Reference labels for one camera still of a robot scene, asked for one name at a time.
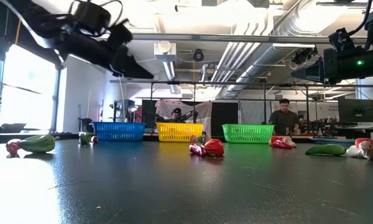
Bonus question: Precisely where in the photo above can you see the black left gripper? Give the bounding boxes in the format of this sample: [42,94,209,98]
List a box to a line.
[57,20,155,80]

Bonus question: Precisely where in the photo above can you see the yellow plastic basket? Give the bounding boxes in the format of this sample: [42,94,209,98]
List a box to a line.
[156,122,205,143]

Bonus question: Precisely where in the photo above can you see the long ceiling lamp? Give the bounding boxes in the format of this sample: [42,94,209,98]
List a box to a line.
[272,42,317,49]

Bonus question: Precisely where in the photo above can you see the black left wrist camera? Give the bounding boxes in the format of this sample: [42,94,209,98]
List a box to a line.
[73,1,113,34]

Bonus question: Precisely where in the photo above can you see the bright window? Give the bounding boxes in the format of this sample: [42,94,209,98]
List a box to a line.
[0,43,58,131]

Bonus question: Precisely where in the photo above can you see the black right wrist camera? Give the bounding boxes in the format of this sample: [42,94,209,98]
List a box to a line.
[328,27,358,52]

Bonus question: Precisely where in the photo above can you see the green chili pepper toy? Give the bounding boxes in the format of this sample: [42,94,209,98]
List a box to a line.
[305,144,346,156]

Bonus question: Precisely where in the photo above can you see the yellow hanging cable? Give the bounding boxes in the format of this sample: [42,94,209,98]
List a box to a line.
[14,19,22,46]

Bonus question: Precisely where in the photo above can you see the grey ceiling beam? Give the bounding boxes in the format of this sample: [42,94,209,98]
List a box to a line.
[132,32,369,44]

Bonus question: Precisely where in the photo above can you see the black equipment stand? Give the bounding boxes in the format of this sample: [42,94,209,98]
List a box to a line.
[109,98,138,123]

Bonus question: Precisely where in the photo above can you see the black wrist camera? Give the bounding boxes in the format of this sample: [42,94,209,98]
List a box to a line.
[328,27,358,52]
[73,1,113,34]

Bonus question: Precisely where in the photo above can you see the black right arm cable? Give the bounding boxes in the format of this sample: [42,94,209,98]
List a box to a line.
[348,0,372,35]

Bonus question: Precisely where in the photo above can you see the silver ventilation duct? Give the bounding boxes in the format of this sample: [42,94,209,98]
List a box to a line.
[223,0,349,99]

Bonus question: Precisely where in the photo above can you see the black metal rack frame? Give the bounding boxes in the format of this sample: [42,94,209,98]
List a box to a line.
[108,79,373,125]

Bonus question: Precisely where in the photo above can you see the background robot workstation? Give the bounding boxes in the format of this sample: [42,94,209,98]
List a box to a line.
[293,118,373,140]

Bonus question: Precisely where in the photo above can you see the black table mat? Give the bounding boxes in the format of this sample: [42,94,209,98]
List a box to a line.
[0,136,373,224]

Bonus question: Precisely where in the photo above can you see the white patterned curtain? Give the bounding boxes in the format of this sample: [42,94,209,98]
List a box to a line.
[239,101,318,127]

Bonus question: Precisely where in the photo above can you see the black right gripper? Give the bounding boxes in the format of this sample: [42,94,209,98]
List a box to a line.
[291,48,366,84]

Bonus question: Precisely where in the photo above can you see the black office chair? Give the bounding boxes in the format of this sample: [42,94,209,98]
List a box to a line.
[79,117,96,134]

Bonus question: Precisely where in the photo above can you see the black round ceiling speaker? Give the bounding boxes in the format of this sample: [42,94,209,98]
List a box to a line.
[192,49,205,62]

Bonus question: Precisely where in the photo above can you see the green plastic basket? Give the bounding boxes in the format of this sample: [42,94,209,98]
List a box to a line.
[221,123,275,144]

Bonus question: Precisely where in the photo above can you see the white dotted sheet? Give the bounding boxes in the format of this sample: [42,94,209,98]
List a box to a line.
[154,99,213,133]

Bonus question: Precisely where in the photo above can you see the black panel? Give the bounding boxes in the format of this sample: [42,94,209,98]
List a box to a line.
[210,101,239,138]

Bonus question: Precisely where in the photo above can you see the white ceiling pipe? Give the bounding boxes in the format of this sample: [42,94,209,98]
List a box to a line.
[211,42,237,82]
[219,42,246,82]
[228,42,257,82]

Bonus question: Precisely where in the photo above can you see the black computer monitor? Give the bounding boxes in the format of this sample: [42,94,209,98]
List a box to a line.
[338,98,373,123]

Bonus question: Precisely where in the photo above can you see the white ceiling box unit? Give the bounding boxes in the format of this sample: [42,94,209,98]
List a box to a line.
[154,40,177,62]

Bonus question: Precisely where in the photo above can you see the black ceiling spotlight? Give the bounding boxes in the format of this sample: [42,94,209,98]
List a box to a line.
[290,48,318,66]

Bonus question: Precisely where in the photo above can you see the blue plastic basket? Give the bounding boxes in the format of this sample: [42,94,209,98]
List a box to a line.
[92,121,147,142]

